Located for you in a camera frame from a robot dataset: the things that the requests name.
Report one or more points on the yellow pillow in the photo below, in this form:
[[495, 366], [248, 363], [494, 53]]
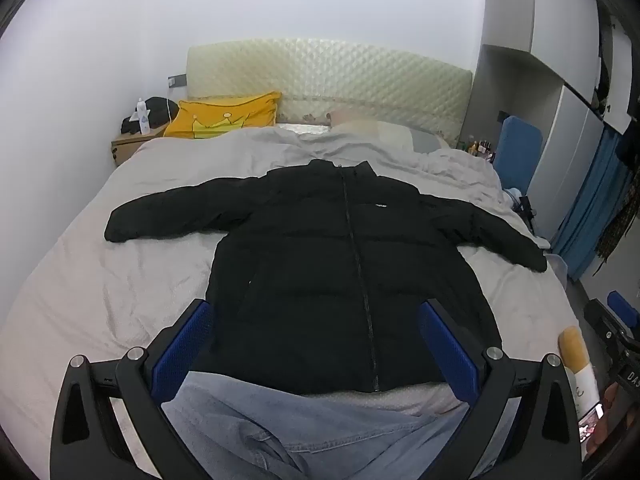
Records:
[[215, 115]]

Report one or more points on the cluster of small bottles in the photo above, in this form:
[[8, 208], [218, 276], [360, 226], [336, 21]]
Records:
[[479, 147]]

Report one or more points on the wall socket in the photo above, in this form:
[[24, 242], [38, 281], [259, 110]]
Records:
[[177, 81]]

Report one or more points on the white bottle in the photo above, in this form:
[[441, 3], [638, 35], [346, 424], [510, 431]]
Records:
[[143, 120]]

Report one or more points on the blue denim jeans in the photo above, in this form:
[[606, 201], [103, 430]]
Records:
[[325, 430]]

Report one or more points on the yellow white plush toy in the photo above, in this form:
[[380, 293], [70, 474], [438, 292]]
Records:
[[575, 355]]

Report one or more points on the person's right hand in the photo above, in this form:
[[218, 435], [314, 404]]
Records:
[[607, 402]]

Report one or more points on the patterned hanging garment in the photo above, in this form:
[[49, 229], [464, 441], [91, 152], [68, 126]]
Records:
[[617, 220]]

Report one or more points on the blue curtain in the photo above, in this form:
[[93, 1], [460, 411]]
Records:
[[595, 210]]

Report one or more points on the white wardrobe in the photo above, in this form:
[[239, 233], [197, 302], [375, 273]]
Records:
[[565, 125]]

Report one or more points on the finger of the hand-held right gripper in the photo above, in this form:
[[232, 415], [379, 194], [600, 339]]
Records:
[[624, 307]]

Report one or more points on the cream quilted headboard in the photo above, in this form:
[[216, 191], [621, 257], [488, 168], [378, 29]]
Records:
[[350, 75]]

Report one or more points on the grey patchwork pillow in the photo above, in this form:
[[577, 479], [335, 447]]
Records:
[[395, 135]]

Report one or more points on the smartphone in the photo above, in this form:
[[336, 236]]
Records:
[[590, 425]]

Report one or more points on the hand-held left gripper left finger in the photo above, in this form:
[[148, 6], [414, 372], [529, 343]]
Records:
[[182, 355]]

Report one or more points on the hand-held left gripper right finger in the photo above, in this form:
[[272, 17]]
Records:
[[447, 355]]

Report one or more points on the black bag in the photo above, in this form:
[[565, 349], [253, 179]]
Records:
[[160, 112]]

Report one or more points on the wooden nightstand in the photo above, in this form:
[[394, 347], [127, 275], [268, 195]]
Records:
[[127, 146]]

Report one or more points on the bed with grey duvet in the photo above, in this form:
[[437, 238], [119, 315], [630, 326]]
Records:
[[100, 285]]

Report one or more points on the black puffer jacket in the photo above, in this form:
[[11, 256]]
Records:
[[300, 260]]

